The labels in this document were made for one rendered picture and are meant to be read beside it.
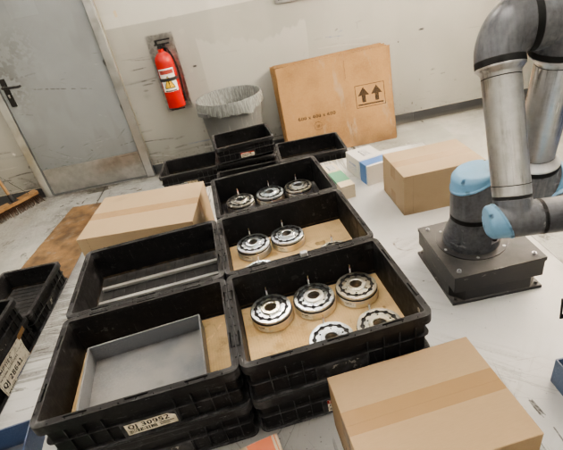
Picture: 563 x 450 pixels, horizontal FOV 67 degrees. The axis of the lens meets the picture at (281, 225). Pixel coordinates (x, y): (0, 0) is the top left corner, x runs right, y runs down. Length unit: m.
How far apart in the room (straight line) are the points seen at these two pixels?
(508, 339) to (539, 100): 0.56
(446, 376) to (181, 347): 0.59
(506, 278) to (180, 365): 0.86
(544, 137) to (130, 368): 1.09
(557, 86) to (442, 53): 3.40
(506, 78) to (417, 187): 0.70
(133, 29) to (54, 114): 1.04
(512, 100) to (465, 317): 0.57
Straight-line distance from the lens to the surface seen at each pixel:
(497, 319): 1.25
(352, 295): 1.06
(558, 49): 1.04
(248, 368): 0.86
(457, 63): 4.55
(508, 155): 0.97
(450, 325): 1.21
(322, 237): 1.31
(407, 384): 0.89
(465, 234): 1.25
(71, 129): 4.37
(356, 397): 0.87
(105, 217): 1.64
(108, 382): 1.10
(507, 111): 0.97
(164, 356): 1.08
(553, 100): 1.11
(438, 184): 1.62
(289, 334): 1.03
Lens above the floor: 1.57
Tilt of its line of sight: 32 degrees down
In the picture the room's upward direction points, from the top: 11 degrees counter-clockwise
